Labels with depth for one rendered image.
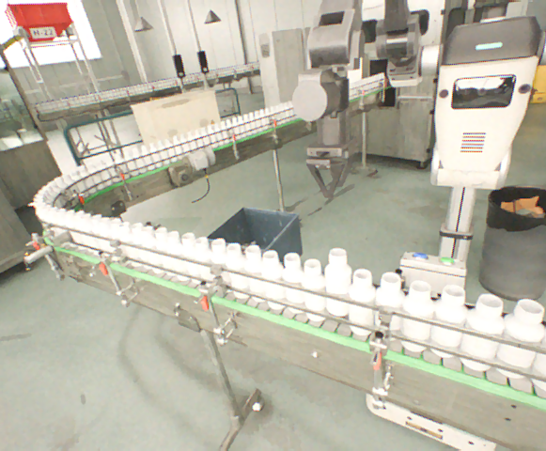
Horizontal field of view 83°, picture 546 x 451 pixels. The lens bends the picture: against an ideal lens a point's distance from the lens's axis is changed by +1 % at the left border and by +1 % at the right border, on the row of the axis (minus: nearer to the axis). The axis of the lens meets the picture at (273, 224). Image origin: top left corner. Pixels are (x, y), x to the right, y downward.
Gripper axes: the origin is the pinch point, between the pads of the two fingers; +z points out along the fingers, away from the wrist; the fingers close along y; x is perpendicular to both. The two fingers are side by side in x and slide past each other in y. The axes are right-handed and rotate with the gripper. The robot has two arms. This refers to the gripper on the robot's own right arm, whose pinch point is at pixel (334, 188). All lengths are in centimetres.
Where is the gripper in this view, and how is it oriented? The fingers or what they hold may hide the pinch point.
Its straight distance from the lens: 62.8
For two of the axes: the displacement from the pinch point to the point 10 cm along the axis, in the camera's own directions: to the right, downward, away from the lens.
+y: -4.9, 4.3, -7.6
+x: 8.7, 1.4, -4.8
